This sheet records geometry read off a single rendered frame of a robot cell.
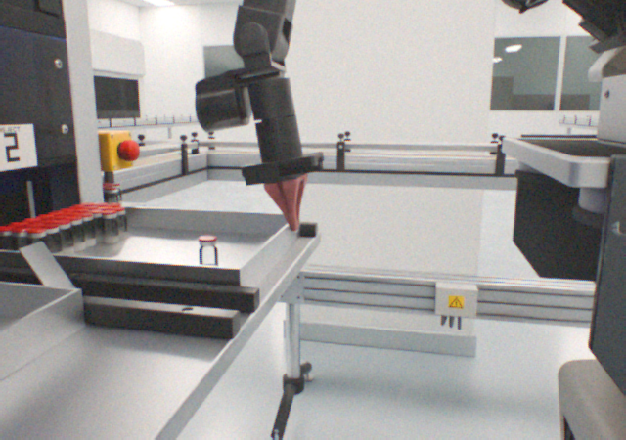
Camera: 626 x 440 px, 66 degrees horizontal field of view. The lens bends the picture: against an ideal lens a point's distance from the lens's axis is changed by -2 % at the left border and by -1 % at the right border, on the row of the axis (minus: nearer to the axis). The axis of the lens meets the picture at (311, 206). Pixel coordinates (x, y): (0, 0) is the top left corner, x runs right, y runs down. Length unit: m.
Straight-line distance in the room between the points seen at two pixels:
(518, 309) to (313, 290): 0.64
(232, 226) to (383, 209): 1.41
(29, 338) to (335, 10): 1.87
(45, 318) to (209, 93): 0.36
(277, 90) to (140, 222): 0.34
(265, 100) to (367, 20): 1.50
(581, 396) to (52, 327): 0.49
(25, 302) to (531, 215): 0.52
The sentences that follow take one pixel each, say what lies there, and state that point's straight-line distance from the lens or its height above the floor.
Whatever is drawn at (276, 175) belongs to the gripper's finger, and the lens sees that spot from 0.63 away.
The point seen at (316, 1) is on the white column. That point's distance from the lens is 2.15.
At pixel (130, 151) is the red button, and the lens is 0.95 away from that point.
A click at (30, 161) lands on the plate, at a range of 0.80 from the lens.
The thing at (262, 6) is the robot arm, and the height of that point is 1.20.
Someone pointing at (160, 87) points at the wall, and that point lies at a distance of 9.84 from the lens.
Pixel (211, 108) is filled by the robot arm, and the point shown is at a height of 1.07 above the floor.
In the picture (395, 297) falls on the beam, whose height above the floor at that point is 0.48.
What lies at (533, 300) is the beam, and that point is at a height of 0.51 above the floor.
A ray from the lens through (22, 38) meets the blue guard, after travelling 0.82.
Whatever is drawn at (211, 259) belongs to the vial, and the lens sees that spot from 0.56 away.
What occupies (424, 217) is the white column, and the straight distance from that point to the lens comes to 2.11.
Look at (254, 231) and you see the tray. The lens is 0.75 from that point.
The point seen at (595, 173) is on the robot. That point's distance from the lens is 0.32.
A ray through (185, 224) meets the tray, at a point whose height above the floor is 0.89.
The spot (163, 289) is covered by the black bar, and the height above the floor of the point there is 0.90.
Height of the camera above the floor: 1.07
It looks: 11 degrees down
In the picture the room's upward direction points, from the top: straight up
